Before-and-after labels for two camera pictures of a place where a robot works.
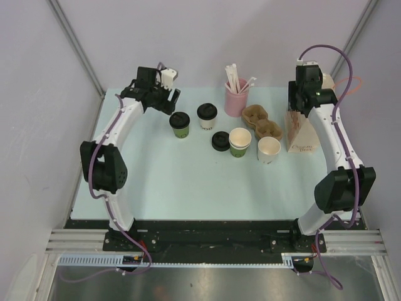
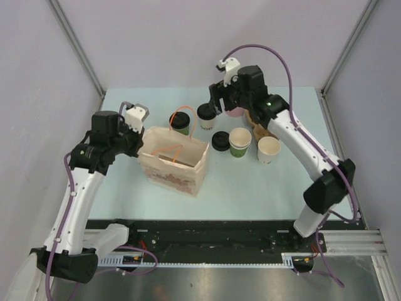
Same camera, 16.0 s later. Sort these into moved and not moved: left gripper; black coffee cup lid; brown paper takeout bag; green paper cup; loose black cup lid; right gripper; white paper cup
Moved: left gripper; right gripper; brown paper takeout bag
Not moved: green paper cup; white paper cup; loose black cup lid; black coffee cup lid
